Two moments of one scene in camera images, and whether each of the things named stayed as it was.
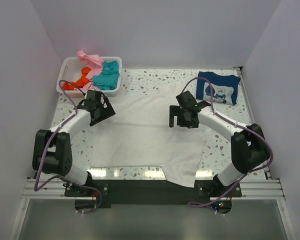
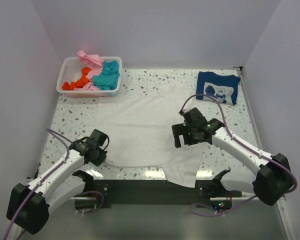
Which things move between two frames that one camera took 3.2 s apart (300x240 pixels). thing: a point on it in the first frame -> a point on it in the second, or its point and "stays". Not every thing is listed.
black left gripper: x=107 y=112 -> x=102 y=157
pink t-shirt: x=95 y=62 stays
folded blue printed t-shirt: x=225 y=87 stays
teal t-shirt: x=108 y=80 stays
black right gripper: x=174 y=110 -> x=179 y=129
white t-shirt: x=138 y=134 stays
